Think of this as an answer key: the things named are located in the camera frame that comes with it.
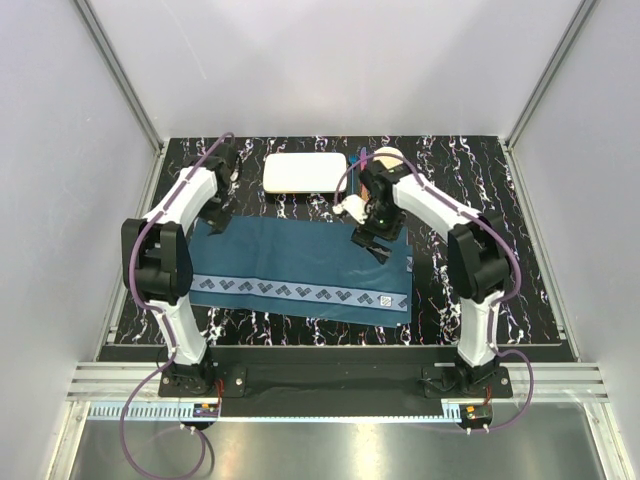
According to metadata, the grey cable duct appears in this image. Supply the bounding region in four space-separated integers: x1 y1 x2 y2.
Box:
87 402 496 421

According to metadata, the blue patterned cloth placemat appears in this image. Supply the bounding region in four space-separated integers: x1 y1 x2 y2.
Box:
189 216 413 327

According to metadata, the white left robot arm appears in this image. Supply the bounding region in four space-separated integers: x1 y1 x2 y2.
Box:
121 139 239 396

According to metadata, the pink orange knife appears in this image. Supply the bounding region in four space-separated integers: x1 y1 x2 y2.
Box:
358 147 369 201

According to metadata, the left aluminium frame post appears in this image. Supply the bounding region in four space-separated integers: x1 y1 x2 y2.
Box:
70 0 164 153

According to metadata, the white rectangular plate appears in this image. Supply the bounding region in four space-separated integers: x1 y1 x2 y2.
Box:
262 152 347 194

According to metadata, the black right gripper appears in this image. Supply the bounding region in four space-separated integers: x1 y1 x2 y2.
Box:
350 202 406 265

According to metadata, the aluminium frame post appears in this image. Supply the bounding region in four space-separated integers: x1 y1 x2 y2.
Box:
505 0 599 148
70 0 164 153

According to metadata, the aluminium front rail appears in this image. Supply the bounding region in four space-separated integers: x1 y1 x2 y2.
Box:
68 362 608 402

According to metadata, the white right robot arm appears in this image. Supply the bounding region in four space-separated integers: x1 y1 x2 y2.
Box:
334 149 521 397

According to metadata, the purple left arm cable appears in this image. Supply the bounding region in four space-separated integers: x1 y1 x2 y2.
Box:
122 131 236 474

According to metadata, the yellow mug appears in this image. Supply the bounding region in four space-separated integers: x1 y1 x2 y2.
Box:
374 146 404 170

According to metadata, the right aluminium frame post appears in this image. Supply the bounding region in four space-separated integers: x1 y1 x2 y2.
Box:
505 0 599 148

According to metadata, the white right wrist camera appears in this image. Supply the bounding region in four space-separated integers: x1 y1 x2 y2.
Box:
332 194 368 224

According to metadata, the blue small fork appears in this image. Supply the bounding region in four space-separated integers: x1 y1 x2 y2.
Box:
349 155 359 194

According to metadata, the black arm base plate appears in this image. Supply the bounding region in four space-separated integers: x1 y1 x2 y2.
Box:
161 346 513 398

